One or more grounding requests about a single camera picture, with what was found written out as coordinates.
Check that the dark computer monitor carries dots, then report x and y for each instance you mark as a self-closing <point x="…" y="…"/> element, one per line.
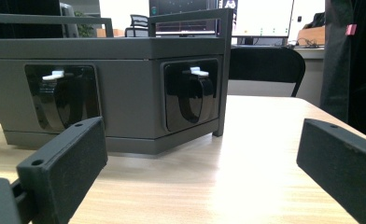
<point x="184" y="12"/>

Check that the black folding chair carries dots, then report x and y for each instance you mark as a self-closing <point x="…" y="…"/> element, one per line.
<point x="265" y="63"/>

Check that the grey curtain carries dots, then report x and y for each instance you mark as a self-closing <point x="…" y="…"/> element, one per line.
<point x="335" y="68"/>

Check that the dark grey spice rack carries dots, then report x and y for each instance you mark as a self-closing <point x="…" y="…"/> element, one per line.
<point x="128" y="93"/>

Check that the pink clip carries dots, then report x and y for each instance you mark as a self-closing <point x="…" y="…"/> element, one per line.
<point x="351" y="29"/>

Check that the green potted plant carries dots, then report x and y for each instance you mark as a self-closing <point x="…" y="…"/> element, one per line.
<point x="84" y="28"/>

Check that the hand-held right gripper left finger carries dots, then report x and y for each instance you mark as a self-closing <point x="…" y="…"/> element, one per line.
<point x="66" y="161"/>

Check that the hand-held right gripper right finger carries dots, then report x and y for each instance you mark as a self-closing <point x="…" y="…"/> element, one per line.
<point x="346" y="161"/>

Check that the black mesh office chair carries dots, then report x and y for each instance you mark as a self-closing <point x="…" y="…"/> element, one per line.
<point x="139" y="23"/>

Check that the brown cardboard box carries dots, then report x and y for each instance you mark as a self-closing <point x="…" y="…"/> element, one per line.
<point x="312" y="35"/>

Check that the white lit computer monitor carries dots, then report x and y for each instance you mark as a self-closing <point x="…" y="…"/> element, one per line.
<point x="262" y="15"/>

